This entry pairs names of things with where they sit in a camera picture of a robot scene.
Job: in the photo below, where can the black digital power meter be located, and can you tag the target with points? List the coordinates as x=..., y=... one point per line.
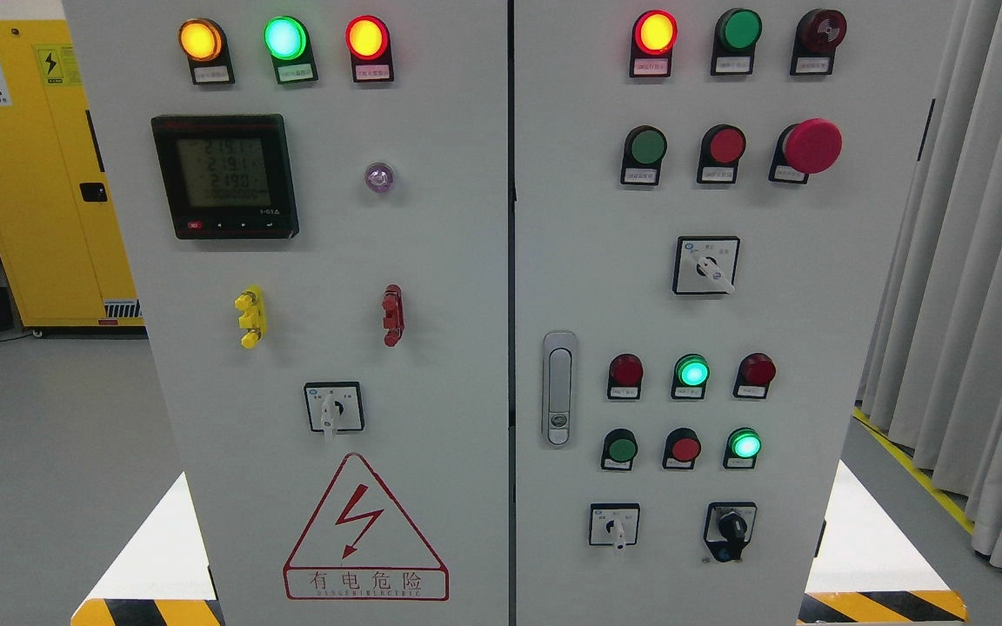
x=227, y=176

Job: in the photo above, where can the small clear panel lamp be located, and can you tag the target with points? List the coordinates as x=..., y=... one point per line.
x=379, y=177

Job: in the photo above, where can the red electric danger sticker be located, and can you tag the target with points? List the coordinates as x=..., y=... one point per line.
x=360, y=545

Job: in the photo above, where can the green lit indicator middle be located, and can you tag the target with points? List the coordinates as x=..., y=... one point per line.
x=690, y=376

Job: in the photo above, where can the white platform with hazard stripes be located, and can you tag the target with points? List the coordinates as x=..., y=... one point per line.
x=161, y=576

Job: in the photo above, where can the white selector switch right door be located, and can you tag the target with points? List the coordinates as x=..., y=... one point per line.
x=705, y=266

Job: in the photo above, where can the black knob selector switch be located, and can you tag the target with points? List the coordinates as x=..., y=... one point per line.
x=728, y=529

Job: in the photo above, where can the dark red indicator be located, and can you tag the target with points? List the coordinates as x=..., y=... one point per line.
x=754, y=376
x=625, y=378

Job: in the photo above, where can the red push button lower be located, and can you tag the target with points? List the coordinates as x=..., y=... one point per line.
x=682, y=449

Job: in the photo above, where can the dark red indicator right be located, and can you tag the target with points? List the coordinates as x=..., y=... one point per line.
x=754, y=376

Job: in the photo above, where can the white rotary light switch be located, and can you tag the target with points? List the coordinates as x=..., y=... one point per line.
x=334, y=408

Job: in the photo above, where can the dark red indicator left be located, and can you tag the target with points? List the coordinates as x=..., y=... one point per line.
x=625, y=378

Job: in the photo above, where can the green unlit indicator top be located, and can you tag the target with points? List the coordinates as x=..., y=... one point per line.
x=735, y=37

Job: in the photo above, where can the grey electrical control cabinet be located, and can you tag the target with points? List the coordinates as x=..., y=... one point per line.
x=505, y=125

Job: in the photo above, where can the red push button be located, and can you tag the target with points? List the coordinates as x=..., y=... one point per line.
x=720, y=151
x=682, y=449

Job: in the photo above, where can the red emergency stop mushroom button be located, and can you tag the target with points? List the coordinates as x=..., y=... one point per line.
x=805, y=149

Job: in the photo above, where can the red push button upper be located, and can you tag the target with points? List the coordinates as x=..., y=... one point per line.
x=720, y=151

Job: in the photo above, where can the green push button upper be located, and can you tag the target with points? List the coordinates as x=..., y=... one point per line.
x=643, y=153

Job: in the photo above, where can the orange indicator light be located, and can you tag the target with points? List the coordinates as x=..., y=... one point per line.
x=205, y=45

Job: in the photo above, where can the red-orange indicator light right door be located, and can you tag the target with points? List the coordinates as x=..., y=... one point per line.
x=654, y=34

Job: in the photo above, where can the yellow terminal post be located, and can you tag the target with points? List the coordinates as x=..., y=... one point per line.
x=252, y=319

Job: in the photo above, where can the green lit push button lower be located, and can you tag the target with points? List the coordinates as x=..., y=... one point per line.
x=743, y=446

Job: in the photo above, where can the silver door lock handle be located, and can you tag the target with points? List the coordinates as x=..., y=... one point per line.
x=558, y=351

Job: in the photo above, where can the green lit indicator light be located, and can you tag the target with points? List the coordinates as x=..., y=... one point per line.
x=288, y=42

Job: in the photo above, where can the red-orange indicator light left door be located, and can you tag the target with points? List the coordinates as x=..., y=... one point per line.
x=370, y=46

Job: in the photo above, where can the yellow safety storage cabinet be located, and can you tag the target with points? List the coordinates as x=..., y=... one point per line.
x=61, y=247

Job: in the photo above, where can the dark red buzzer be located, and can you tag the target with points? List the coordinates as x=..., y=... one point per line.
x=817, y=36

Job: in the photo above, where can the white small selector switch bottom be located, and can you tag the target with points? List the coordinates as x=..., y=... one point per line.
x=613, y=525

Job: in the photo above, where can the red-orange indicator light door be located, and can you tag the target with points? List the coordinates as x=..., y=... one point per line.
x=370, y=46
x=654, y=34

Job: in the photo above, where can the red terminal post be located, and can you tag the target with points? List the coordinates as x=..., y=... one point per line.
x=393, y=319

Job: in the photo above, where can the grey curtain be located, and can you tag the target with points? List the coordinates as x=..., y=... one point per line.
x=933, y=378

